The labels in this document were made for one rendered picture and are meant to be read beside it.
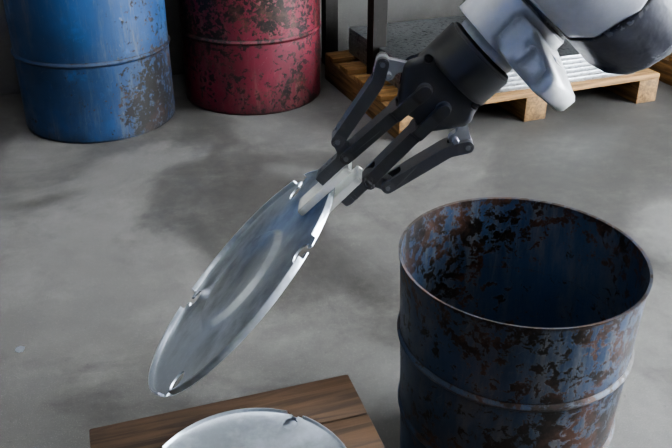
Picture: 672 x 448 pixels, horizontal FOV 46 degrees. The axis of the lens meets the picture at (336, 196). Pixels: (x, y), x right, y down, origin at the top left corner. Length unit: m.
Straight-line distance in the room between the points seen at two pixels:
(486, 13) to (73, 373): 1.45
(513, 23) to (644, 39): 0.12
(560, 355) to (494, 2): 0.68
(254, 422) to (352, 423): 0.14
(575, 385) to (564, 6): 0.81
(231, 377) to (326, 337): 0.26
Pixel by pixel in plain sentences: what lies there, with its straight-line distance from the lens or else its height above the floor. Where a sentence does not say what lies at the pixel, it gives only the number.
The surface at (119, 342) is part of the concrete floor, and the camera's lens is 2.00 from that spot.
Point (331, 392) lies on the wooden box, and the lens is 1.27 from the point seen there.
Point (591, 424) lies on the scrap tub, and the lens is 1.41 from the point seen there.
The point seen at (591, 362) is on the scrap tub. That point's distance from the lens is 1.30.
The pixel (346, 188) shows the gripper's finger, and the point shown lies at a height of 0.84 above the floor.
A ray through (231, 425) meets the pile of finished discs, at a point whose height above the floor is 0.36.
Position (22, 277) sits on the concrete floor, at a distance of 2.32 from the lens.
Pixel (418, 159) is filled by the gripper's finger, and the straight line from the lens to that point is 0.77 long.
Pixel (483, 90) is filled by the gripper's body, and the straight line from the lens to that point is 0.72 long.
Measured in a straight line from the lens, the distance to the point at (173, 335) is 0.94.
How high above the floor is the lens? 1.19
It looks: 27 degrees down
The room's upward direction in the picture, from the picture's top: straight up
